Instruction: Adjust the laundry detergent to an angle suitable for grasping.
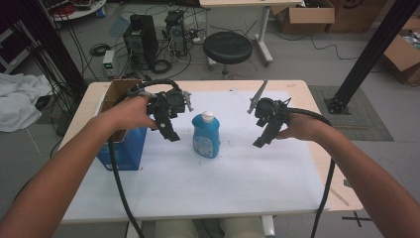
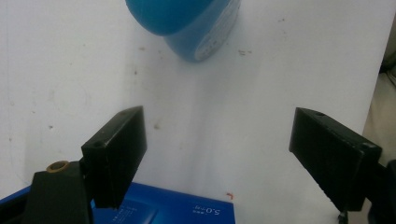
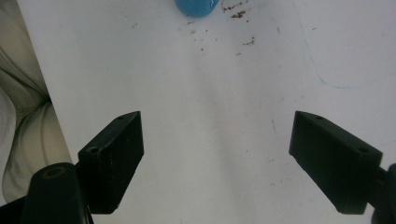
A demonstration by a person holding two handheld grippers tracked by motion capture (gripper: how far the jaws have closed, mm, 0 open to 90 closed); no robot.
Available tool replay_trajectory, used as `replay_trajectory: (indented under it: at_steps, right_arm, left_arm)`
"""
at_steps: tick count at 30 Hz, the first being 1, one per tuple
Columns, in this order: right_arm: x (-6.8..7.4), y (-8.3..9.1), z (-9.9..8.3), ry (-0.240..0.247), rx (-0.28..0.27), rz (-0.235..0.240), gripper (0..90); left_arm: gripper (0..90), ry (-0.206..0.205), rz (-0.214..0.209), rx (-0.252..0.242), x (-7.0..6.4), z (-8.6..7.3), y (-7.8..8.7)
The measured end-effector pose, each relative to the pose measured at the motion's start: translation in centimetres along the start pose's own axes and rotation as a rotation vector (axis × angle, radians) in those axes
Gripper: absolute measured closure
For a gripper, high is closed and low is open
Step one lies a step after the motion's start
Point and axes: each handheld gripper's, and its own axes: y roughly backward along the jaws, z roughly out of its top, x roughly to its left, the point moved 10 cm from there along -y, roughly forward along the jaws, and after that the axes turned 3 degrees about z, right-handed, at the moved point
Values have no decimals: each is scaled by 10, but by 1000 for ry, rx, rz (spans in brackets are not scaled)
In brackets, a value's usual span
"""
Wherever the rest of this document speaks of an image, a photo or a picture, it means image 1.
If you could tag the small white power supply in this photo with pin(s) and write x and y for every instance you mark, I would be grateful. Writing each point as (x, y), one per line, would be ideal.
(109, 62)

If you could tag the blue bottle with white cap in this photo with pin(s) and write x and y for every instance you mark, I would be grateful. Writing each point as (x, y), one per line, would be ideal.
(206, 139)

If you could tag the open-sided computer tower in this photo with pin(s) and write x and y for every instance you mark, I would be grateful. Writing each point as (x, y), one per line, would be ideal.
(176, 31)

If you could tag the person's right hand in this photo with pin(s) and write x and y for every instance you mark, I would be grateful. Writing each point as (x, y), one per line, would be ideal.
(302, 129)

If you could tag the closed brown cardboard box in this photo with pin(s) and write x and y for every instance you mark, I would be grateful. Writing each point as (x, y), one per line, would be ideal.
(355, 15)

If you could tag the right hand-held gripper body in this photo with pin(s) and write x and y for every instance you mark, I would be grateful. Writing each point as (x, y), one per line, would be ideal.
(270, 109)

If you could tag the black metal stand post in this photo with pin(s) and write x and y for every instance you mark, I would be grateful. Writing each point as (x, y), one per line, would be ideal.
(369, 56)

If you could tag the white-legged wooden desk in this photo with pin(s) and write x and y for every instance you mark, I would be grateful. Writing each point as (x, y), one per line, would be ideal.
(264, 33)

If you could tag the black round stool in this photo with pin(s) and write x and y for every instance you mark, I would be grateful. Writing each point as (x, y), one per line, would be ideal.
(227, 48)

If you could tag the tilted brown cardboard box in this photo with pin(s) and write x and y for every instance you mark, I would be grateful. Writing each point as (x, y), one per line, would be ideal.
(401, 54)

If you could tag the round white table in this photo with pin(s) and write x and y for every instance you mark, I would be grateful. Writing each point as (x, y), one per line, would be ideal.
(79, 10)

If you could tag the grey floor mat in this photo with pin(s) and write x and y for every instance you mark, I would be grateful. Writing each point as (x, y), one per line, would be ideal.
(366, 122)

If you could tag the blue cardboard box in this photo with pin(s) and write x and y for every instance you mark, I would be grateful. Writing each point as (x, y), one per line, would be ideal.
(127, 150)

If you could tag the white table mat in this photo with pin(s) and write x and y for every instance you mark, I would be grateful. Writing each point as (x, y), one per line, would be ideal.
(214, 185)

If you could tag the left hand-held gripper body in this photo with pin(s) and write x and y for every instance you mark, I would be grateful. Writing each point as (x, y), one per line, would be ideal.
(166, 102)

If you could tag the person's left hand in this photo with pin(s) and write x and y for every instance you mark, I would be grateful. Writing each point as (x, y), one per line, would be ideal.
(128, 114)

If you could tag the open brown cardboard box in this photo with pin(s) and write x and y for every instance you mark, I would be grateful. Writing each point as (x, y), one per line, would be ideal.
(305, 18)

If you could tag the black computer tower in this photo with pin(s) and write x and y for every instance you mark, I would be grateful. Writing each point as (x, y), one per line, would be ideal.
(142, 39)

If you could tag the white cloth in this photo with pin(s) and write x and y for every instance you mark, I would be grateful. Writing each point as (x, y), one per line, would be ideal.
(20, 99)

